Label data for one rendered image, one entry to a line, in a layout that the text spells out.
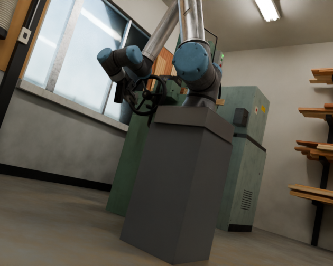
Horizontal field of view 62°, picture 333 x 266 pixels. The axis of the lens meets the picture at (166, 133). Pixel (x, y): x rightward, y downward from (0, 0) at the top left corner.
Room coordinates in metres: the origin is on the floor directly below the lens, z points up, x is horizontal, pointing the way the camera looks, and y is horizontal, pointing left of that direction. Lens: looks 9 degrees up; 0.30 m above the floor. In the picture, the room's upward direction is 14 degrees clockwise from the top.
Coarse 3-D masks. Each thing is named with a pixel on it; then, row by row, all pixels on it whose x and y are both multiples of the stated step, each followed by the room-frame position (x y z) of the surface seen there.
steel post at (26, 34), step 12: (36, 0) 2.32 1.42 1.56; (36, 12) 2.34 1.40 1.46; (24, 24) 2.32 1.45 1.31; (36, 24) 2.37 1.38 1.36; (24, 36) 2.30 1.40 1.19; (24, 48) 2.35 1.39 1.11; (12, 60) 2.30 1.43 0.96; (24, 60) 2.37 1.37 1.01; (12, 72) 2.33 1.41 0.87; (0, 84) 2.34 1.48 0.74; (12, 84) 2.35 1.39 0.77; (0, 96) 2.31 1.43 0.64; (0, 108) 2.33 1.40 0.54; (0, 120) 2.36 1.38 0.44
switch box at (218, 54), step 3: (216, 51) 2.23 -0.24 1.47; (219, 51) 2.21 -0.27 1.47; (216, 54) 2.22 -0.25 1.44; (219, 54) 2.21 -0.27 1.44; (222, 54) 2.24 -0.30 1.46; (216, 57) 2.22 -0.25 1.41; (219, 57) 2.21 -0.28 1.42; (222, 57) 2.26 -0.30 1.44; (216, 60) 2.22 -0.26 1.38; (219, 60) 2.22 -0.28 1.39; (216, 63) 2.22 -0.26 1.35; (219, 63) 2.23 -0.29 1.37; (222, 63) 2.28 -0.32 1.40
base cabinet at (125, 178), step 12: (132, 120) 2.02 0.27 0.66; (144, 120) 1.97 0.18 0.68; (132, 132) 2.01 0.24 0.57; (144, 132) 1.95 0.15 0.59; (132, 144) 1.99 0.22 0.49; (144, 144) 1.94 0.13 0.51; (132, 156) 1.98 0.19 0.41; (120, 168) 2.02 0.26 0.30; (132, 168) 1.96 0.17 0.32; (120, 180) 2.00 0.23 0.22; (132, 180) 1.95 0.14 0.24; (120, 192) 1.99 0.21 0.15; (108, 204) 2.03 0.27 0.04; (120, 204) 1.98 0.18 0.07
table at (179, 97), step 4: (140, 92) 2.02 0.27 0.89; (152, 92) 1.85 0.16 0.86; (160, 92) 1.82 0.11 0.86; (168, 92) 1.79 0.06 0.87; (140, 96) 2.02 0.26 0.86; (168, 96) 1.78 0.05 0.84; (172, 96) 1.78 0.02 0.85; (176, 96) 1.82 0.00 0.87; (180, 96) 1.85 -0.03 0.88; (184, 96) 1.83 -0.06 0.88; (168, 100) 1.88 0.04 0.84; (172, 100) 1.85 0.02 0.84; (176, 100) 1.84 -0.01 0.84; (180, 100) 1.84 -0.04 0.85; (184, 100) 1.83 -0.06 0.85; (216, 108) 1.91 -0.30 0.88
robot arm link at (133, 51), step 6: (126, 48) 1.28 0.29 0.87; (132, 48) 1.27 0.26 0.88; (138, 48) 1.31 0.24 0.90; (114, 54) 1.31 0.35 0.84; (120, 54) 1.30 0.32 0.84; (126, 54) 1.28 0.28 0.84; (132, 54) 1.27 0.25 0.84; (138, 54) 1.31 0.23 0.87; (114, 60) 1.32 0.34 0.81; (120, 60) 1.31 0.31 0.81; (126, 60) 1.30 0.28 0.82; (132, 60) 1.29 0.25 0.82; (138, 60) 1.31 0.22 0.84; (120, 66) 1.35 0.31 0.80; (132, 66) 1.35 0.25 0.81; (138, 66) 1.36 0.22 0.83
